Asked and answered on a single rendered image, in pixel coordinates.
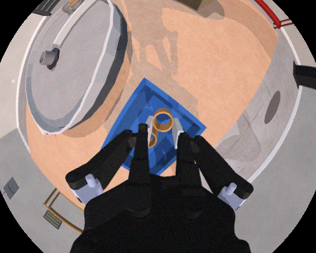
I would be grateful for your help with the blue square tray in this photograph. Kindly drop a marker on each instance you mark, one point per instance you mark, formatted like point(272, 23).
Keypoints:
point(144, 102)

